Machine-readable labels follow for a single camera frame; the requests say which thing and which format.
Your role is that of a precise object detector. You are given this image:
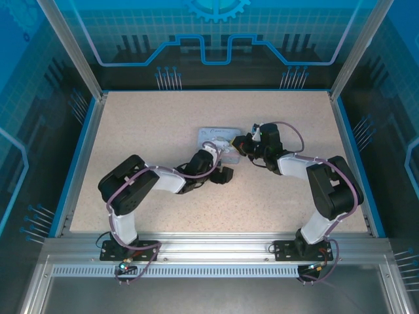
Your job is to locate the light blue plastic bag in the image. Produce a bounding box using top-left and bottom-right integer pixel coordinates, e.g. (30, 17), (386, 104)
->
(196, 126), (244, 165)

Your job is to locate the small connector circuit board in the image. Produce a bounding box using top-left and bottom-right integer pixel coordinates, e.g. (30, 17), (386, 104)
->
(117, 258), (137, 276)
(299, 261), (328, 277)

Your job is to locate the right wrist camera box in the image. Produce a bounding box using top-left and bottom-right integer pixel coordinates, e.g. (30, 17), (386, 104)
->
(249, 122), (263, 142)

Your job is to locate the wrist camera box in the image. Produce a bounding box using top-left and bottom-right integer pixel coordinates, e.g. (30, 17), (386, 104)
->
(249, 122), (263, 142)
(201, 143), (219, 158)

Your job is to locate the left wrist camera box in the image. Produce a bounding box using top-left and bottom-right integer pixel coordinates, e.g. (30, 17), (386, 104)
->
(201, 143), (219, 158)

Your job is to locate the aluminium mounting rail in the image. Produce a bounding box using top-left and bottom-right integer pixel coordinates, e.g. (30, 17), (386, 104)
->
(42, 232), (393, 262)

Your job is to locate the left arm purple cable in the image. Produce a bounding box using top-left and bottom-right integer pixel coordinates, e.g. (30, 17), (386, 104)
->
(106, 141), (227, 286)

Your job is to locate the slotted grey cable duct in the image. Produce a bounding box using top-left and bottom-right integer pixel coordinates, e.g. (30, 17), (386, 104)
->
(51, 265), (304, 276)

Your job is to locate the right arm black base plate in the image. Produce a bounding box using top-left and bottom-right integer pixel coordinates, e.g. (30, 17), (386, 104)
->
(272, 240), (335, 262)

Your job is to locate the aluminium frame post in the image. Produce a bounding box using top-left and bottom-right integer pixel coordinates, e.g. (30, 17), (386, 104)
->
(328, 0), (394, 103)
(35, 0), (109, 101)

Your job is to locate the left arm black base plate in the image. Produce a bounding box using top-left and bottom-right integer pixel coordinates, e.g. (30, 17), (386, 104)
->
(99, 240), (162, 262)

